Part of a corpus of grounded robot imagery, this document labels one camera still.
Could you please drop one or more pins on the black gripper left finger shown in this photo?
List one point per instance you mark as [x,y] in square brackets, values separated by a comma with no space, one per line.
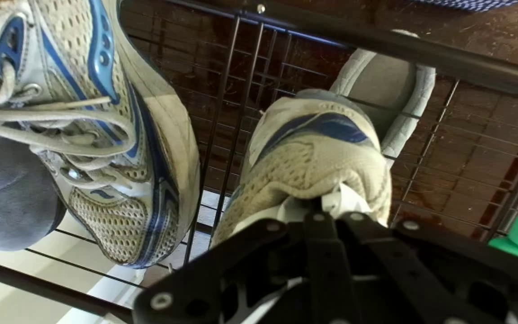
[315,258]

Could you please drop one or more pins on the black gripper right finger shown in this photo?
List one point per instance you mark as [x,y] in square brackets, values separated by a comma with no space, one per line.
[426,263]

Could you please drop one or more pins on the white blue running sneaker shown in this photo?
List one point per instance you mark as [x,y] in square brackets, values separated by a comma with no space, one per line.
[120,119]
[306,163]

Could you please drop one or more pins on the black metal shoe rack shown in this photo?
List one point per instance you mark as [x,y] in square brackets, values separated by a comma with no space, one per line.
[450,60]

